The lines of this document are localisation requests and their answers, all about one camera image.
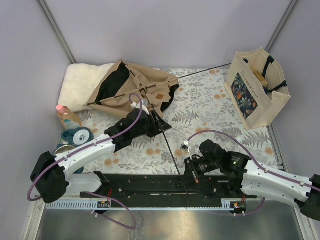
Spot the white slotted cable duct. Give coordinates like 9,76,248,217
45,195,246,211

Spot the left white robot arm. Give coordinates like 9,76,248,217
27,109,172,204

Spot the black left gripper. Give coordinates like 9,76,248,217
132,110,172,140

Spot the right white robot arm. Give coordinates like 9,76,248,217
182,140,320,221

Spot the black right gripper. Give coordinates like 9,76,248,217
180,155,221,188

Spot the wooden block in bag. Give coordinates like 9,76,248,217
250,65,268,88

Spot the pink capped plastic bottle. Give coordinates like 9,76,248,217
56,104,82,130

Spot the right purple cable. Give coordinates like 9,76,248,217
187,129,320,217

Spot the floral patterned table mat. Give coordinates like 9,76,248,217
84,68,277,175

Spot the beige fabric pet tent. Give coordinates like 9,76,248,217
84,60,180,119

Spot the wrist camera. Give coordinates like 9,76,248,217
131,99,149,114
180,140,194,158

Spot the white fluffy cushion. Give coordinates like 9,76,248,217
58,63,114,113

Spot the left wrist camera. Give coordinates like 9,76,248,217
131,99,149,114

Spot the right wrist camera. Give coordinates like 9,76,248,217
180,140,194,158

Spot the black tent pole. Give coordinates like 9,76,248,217
88,62,232,106
148,110,192,208

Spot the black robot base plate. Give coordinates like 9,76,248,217
94,171,244,201

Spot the teal double pet bowl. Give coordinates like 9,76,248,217
53,126,95,175

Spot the cream floral tote bag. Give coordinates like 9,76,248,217
224,48,291,131

